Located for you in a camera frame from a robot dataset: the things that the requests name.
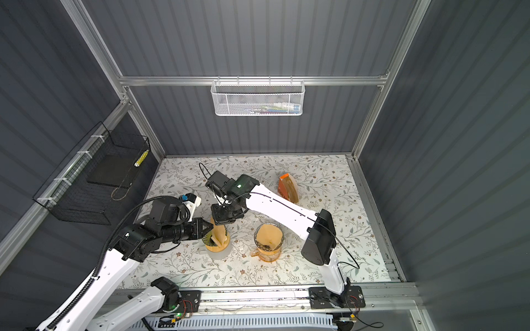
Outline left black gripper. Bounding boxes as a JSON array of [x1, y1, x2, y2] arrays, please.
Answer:
[[161, 217, 215, 245]]

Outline green glass dripper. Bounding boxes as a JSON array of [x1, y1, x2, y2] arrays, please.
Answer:
[[202, 231, 230, 246]]

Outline orange coffee filter box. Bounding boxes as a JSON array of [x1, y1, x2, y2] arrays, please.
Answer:
[[278, 173, 295, 201]]

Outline brown paper coffee filters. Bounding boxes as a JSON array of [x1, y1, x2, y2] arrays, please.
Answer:
[[284, 176, 300, 204]]

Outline wooden dripper ring stand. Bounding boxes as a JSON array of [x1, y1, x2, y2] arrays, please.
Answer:
[[256, 248, 281, 258]]

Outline clear frosted glass carafe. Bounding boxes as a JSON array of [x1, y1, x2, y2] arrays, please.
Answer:
[[206, 250, 230, 260]]

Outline orange glass carafe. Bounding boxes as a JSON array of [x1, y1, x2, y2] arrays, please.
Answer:
[[251, 248, 281, 263]]

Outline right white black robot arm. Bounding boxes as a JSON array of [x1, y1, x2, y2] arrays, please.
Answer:
[[206, 171, 351, 308]]

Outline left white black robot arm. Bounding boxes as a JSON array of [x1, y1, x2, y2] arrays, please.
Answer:
[[36, 193, 213, 330]]

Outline yellow marker in black basket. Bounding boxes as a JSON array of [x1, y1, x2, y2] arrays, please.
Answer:
[[134, 149, 150, 168]]

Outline pens in white basket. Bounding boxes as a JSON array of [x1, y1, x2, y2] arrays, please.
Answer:
[[246, 103, 302, 114]]

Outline black pad in side basket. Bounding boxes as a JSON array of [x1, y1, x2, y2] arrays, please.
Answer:
[[87, 155, 140, 188]]

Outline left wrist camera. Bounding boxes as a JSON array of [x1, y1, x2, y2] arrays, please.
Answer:
[[181, 193, 202, 221]]

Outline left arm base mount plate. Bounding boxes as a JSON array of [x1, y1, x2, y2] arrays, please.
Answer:
[[153, 290, 202, 314]]

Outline white wire wall basket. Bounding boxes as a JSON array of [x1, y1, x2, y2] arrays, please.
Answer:
[[211, 82, 306, 117]]

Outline black corrugated cable conduit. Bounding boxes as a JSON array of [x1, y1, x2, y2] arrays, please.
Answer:
[[45, 195, 183, 331]]

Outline black wire side basket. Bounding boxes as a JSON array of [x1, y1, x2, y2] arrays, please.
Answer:
[[33, 124, 150, 226]]

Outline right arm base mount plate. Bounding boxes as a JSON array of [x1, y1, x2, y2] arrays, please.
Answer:
[[308, 285, 366, 310]]

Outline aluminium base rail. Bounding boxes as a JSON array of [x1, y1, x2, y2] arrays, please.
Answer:
[[88, 285, 419, 315]]

